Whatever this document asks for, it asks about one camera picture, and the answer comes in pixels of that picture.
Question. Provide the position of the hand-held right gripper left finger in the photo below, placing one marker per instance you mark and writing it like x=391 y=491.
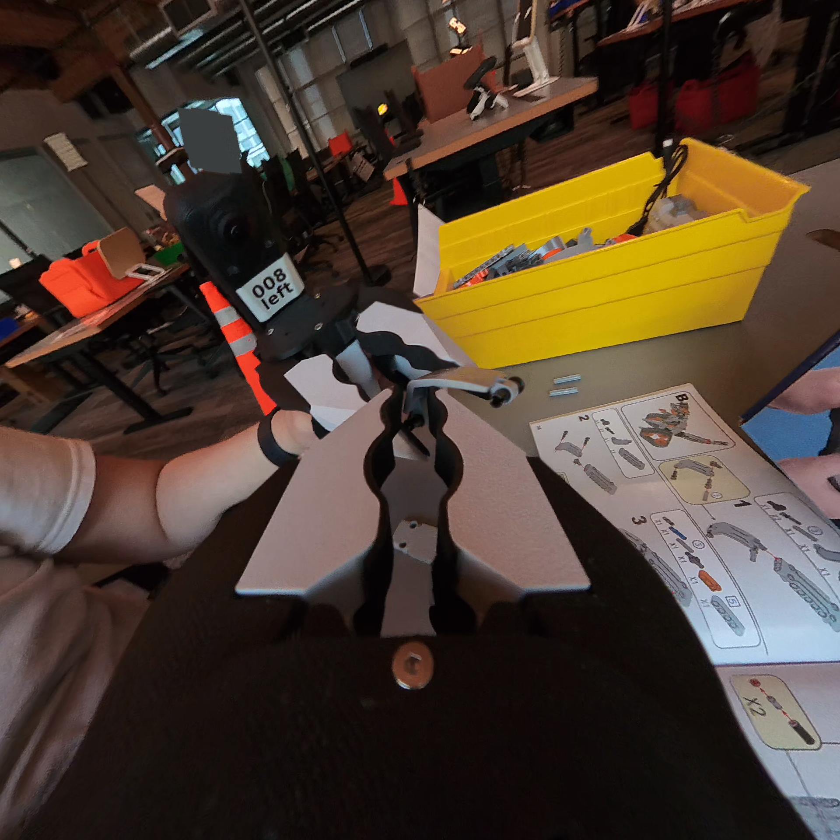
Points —
x=308 y=525

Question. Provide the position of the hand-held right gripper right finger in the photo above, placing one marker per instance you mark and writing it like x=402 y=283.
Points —
x=518 y=525

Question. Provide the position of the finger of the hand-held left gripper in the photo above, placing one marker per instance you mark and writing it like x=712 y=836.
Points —
x=407 y=328
x=321 y=387

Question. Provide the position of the grey curved building beam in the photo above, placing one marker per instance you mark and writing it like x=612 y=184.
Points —
x=459 y=380

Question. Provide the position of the black connector pin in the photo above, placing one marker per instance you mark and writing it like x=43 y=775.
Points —
x=417 y=436

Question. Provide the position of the deep yellow parts bin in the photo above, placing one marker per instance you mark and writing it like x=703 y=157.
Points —
x=590 y=308

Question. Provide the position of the office desk with wooden edge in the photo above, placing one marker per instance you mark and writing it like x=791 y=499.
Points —
x=689 y=23
x=472 y=144
x=98 y=341

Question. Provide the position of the person's left hand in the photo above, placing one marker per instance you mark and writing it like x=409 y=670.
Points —
x=302 y=433

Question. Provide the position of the orange traffic cone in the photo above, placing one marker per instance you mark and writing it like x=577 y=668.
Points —
x=229 y=328

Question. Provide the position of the white sheet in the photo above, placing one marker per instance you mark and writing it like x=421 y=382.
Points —
x=426 y=249

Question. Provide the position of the small orange cone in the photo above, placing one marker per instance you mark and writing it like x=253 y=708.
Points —
x=398 y=191

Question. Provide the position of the light blue axle pin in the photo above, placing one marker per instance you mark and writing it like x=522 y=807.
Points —
x=564 y=392
x=566 y=379

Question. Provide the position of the pile of grey building parts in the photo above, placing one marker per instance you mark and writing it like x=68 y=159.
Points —
x=525 y=253

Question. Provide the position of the white instruction booklet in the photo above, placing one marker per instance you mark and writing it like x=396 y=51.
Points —
x=656 y=492

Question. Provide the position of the black pole stand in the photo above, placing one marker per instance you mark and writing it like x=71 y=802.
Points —
x=295 y=131

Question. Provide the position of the orange crate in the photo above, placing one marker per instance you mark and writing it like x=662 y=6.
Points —
x=79 y=282

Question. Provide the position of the brown panel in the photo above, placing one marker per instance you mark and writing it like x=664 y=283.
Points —
x=446 y=85

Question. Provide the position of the black and white device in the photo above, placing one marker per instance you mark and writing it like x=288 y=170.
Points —
x=482 y=85

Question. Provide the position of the grey motor block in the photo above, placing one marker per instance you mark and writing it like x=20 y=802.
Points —
x=676 y=213

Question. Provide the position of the white stand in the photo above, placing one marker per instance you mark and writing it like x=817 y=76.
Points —
x=535 y=52

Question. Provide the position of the blue robot kit box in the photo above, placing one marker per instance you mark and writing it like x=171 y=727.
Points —
x=800 y=407

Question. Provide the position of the white wall notice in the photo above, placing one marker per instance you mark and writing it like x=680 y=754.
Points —
x=65 y=152

